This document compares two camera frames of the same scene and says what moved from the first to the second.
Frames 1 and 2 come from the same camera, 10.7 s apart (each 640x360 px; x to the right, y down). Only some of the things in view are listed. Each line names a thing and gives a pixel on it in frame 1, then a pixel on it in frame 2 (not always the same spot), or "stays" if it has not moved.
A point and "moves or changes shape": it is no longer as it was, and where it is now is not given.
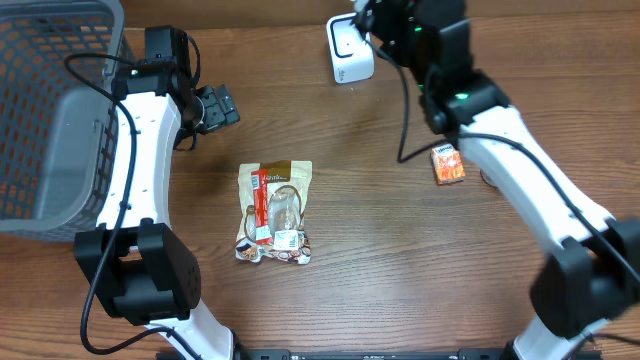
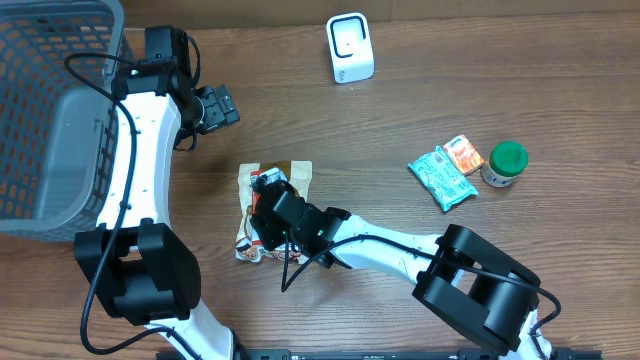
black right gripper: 383,42 → 266,244
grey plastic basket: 58,114 stays
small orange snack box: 448,164 moves or changes shape
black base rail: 368,354 stays
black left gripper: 220,107 stays
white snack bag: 272,223 stays
